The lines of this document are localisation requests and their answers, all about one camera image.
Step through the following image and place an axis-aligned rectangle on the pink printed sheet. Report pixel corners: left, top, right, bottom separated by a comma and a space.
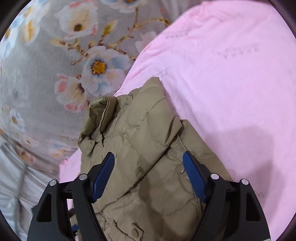
59, 0, 296, 241

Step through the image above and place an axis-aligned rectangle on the silver grey satin fabric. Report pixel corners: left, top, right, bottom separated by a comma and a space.
1, 139, 59, 240

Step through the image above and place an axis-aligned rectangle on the olive quilted puffer jacket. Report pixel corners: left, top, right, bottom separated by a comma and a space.
78, 77, 230, 240

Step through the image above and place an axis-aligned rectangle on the grey floral bedspread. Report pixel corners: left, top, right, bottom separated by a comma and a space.
1, 1, 198, 174

